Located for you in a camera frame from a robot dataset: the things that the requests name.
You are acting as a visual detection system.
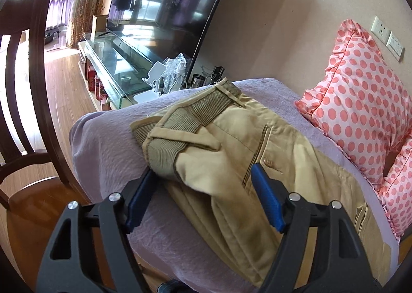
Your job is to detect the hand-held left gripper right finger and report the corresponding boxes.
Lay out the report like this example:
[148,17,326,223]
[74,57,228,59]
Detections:
[251,163,378,293]

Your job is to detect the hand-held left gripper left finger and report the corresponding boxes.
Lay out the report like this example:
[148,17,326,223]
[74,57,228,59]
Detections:
[35,167,159,293]

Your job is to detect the khaki pants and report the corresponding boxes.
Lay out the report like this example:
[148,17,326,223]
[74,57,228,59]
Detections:
[130,78,391,288]

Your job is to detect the lavender blanket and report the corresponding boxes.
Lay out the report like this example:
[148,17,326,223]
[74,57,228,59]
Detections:
[69,78,400,293]

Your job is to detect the red tin can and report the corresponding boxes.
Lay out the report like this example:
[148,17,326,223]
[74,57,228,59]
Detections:
[93,75,108,102]

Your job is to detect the white phone stand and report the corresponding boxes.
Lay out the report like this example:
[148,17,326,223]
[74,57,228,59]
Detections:
[134,61,167,104]

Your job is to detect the small pink polka dot pillow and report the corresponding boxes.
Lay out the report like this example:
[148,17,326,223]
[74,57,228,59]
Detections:
[376,140,412,243]

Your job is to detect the large pink polka dot pillow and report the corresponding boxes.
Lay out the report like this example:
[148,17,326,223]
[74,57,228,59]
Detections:
[295,19,412,190]

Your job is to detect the clear plastic bag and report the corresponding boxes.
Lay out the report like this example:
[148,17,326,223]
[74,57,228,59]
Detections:
[158,54,188,94]

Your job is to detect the glass top television stand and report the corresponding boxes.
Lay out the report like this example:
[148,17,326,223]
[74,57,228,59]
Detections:
[78,31,161,110]

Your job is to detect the dark wooden chair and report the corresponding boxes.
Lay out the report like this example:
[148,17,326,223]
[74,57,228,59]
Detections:
[0,0,91,213]

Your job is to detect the cardboard box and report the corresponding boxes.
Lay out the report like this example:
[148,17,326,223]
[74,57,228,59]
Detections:
[90,15,109,39]

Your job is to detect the flat screen television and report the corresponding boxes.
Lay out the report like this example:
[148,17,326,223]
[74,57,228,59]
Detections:
[106,0,241,72]

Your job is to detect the white wall switch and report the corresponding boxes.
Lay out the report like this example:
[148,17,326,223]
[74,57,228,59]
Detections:
[386,32,404,62]

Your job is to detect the white wall socket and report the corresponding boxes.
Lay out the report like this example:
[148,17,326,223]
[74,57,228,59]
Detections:
[371,16,392,45]

